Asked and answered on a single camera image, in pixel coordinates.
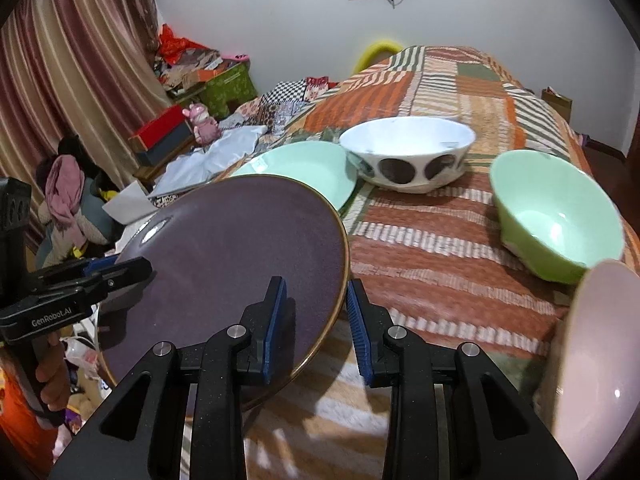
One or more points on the striped pink beige curtain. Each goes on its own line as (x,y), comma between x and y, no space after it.
(77,68)

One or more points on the white cloth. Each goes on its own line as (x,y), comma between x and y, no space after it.
(202,164)

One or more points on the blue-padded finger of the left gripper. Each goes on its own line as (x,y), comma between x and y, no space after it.
(99,264)

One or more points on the pink plush toy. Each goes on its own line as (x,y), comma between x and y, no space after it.
(204,127)

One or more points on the green bowl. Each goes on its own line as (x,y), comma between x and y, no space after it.
(554,217)

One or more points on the pink bowl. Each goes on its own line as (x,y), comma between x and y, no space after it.
(589,396)

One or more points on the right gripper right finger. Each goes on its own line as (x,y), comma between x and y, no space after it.
(453,414)

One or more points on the green storage box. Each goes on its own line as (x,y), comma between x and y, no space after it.
(223,94)

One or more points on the red and black box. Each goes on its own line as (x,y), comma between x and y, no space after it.
(153,142)

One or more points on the mint green plate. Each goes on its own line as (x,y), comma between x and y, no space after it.
(323,166)

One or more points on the brown paper bag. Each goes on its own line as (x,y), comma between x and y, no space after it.
(561,104)

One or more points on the white bowl with dark ovals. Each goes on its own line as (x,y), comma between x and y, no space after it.
(412,154)

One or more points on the left hand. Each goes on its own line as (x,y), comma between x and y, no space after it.
(52,373)

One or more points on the pink scarf on chair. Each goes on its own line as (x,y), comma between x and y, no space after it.
(64,187)

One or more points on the yellow curved bed frame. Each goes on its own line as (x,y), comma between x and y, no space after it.
(377,52)

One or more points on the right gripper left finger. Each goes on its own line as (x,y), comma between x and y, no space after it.
(137,432)

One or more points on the dark purple plate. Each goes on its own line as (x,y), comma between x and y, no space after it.
(213,253)

